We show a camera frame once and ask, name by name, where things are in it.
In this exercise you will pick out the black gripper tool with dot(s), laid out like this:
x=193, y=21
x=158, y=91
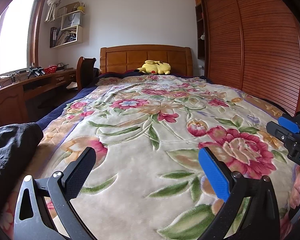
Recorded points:
x=41, y=71
x=32, y=72

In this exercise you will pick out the floral blanket bed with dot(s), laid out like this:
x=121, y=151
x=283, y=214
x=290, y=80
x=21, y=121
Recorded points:
x=152, y=110

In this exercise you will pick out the white wall shelf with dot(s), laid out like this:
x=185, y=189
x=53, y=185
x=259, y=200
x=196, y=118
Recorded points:
x=79, y=35

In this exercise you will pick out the leaning books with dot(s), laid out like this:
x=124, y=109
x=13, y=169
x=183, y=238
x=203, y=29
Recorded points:
x=66, y=38

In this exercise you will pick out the black binders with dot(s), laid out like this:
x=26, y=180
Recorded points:
x=53, y=37

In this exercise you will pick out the wooden slatted wardrobe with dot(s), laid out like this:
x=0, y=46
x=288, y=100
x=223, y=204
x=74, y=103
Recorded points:
x=260, y=45

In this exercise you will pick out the white cloth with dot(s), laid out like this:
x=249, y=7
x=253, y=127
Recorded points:
x=72, y=85

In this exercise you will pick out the black jacket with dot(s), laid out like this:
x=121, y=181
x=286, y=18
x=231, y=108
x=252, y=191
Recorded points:
x=10, y=150

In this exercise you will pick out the person's right hand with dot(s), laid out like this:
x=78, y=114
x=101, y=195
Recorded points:
x=297, y=190

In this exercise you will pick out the yellow plush toy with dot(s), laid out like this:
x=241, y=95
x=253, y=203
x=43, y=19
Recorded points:
x=156, y=68

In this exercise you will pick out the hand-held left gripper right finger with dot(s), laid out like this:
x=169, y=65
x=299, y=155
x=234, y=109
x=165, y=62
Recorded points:
x=213, y=171

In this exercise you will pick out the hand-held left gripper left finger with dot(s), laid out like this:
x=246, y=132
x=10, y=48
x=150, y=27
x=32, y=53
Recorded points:
x=77, y=176

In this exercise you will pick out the white paper bag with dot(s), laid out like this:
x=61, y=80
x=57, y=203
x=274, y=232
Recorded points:
x=71, y=22

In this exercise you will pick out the wooden bed headboard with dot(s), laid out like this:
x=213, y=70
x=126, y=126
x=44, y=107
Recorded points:
x=130, y=60

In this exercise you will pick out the red basket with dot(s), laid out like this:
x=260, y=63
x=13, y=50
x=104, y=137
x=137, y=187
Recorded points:
x=50, y=70

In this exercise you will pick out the cardboard box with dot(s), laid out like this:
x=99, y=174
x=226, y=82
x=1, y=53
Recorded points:
x=66, y=9

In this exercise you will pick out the tied beige curtain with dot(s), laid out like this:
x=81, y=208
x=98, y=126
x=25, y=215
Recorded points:
x=55, y=2

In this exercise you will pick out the wooden desk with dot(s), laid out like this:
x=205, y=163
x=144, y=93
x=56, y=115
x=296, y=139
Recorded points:
x=7, y=102

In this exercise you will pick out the window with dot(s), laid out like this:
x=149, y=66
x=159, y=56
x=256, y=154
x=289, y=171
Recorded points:
x=15, y=35

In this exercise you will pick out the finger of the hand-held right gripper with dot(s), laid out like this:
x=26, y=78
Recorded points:
x=277, y=130
x=290, y=125

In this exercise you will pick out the open wooden shelf niche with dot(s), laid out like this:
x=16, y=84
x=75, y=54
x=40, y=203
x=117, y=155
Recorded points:
x=200, y=48

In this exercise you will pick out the wooden chair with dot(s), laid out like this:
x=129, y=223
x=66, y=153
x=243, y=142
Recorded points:
x=85, y=72

